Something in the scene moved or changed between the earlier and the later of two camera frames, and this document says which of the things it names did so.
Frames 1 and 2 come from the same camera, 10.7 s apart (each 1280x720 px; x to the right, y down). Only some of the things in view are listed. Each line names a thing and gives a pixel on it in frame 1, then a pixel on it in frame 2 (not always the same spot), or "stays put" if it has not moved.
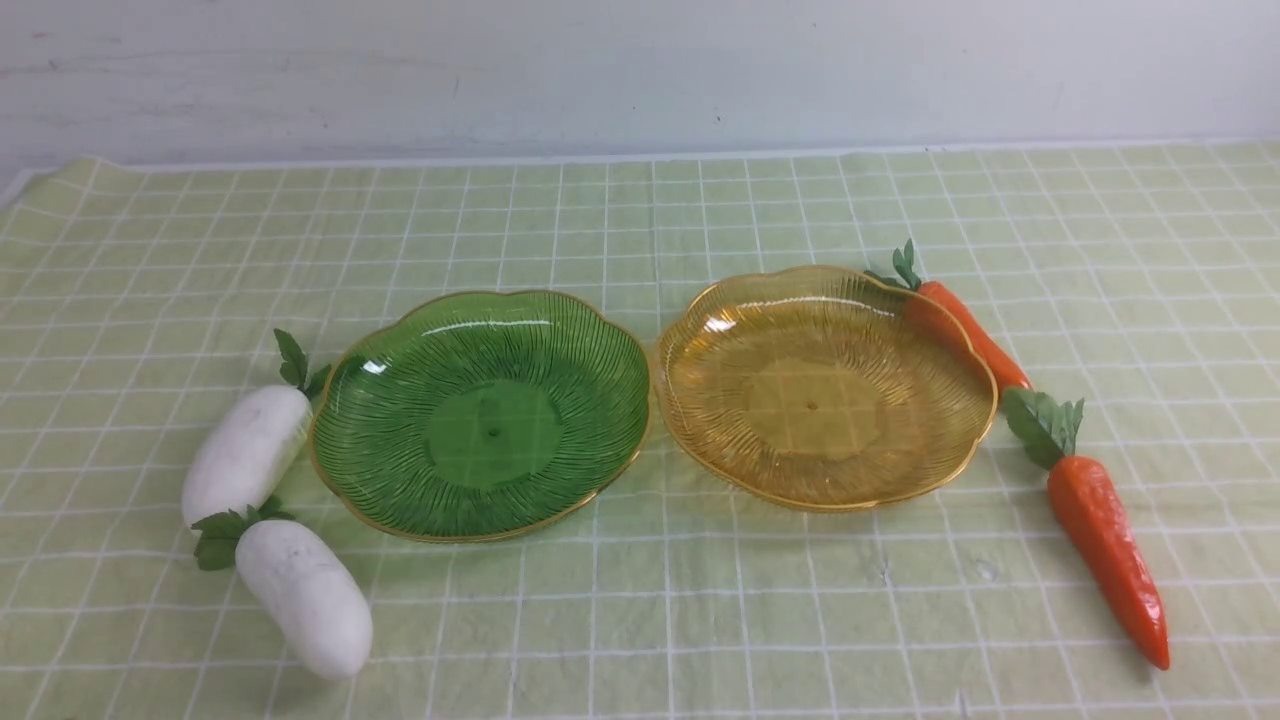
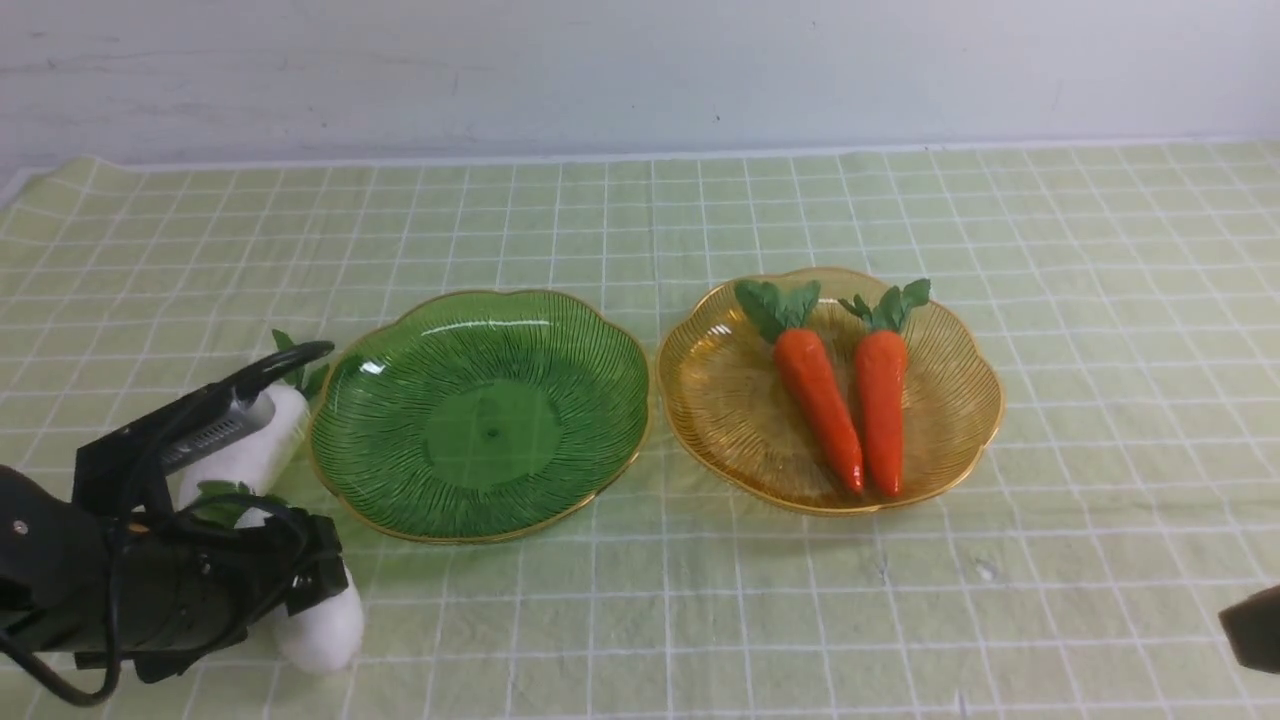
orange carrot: [1089, 500] to [811, 371]
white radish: [251, 441] stays put
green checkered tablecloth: [662, 601] stays put
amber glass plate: [820, 387] stays put
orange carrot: [1008, 375] to [884, 370]
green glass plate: [474, 415] stays put
